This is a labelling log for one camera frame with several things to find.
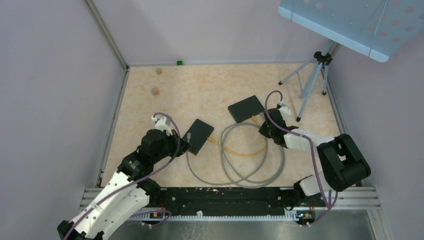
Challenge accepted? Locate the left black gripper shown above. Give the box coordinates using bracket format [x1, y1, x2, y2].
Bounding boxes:
[152, 129, 192, 163]

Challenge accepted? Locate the black network switch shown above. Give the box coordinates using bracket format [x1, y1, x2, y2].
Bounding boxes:
[227, 95, 265, 123]
[182, 118, 215, 156]

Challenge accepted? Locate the yellow ethernet cable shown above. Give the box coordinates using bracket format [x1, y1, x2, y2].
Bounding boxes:
[207, 115, 268, 159]

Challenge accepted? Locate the grey ethernet cable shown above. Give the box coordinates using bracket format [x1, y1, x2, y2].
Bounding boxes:
[185, 122, 286, 189]

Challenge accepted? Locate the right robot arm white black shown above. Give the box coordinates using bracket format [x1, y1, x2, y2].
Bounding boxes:
[259, 106, 372, 206]

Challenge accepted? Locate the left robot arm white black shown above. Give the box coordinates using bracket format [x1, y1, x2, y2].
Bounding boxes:
[57, 129, 189, 240]

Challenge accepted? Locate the wooden cube near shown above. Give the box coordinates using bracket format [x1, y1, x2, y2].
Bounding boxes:
[151, 87, 160, 96]

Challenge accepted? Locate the wooden cube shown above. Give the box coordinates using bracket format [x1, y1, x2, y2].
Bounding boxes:
[151, 87, 160, 96]
[155, 67, 163, 75]

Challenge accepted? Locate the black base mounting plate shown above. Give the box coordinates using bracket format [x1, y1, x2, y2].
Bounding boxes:
[147, 187, 325, 217]

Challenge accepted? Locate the wooden cube far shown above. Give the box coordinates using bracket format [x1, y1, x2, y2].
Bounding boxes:
[155, 67, 163, 75]

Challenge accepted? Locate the grey tripod stand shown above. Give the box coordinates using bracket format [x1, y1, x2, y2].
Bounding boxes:
[278, 40, 338, 122]

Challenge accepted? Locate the light blue perforated board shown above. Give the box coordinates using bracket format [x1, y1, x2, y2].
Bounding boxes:
[278, 0, 424, 63]

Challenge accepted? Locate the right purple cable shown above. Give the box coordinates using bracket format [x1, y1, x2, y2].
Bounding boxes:
[264, 90, 339, 228]

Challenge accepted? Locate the purple cable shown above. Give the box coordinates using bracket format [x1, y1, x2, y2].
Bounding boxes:
[62, 112, 182, 240]
[264, 90, 339, 228]

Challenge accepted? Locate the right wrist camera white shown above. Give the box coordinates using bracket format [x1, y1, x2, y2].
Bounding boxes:
[276, 102, 291, 119]

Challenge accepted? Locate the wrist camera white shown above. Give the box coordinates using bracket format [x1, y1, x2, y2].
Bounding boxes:
[276, 102, 291, 119]
[151, 115, 173, 136]

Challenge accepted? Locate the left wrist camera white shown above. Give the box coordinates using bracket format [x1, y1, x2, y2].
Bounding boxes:
[151, 115, 173, 136]

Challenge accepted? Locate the white slotted cable duct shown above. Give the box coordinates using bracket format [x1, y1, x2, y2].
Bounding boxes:
[128, 211, 299, 222]

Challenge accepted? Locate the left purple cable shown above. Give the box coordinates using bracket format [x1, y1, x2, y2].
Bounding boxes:
[62, 112, 182, 240]

